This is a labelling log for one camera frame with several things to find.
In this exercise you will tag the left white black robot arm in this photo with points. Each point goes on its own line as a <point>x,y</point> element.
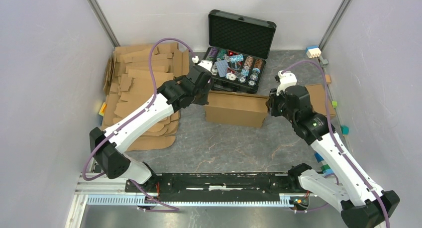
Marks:
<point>108,147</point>

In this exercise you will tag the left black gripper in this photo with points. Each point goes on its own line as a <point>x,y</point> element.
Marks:
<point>203,101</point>

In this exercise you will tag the orange yellow block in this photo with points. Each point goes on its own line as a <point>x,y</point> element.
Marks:
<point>101,113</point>

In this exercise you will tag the cardboard box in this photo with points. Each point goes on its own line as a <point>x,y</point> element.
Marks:
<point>317,97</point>
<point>233,108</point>

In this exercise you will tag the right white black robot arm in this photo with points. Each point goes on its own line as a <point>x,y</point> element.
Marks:
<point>361,202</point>

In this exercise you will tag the grey small block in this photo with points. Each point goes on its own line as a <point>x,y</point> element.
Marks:
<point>323,62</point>

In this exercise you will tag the stack of flat cardboard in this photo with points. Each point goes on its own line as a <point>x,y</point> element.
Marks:
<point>130,72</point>

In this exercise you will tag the small wooden cube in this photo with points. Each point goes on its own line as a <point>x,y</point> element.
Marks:
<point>328,79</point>

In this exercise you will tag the folded closed cardboard box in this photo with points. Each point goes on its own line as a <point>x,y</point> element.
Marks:
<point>317,97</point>

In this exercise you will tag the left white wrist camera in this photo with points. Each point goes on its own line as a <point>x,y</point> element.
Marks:
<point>204,63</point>

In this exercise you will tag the blue white toy block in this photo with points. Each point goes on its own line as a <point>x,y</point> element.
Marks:
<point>313,51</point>

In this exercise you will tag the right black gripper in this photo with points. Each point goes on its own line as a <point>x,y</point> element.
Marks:
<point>271,102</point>

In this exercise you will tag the black poker chip case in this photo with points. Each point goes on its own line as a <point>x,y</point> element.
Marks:
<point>238,49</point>

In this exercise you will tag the blue green block stack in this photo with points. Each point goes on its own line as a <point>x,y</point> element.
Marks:
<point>325,168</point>

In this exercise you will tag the teal small cube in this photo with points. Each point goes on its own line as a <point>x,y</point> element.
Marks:
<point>344,129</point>

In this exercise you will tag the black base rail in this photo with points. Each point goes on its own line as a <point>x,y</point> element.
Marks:
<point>222,187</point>

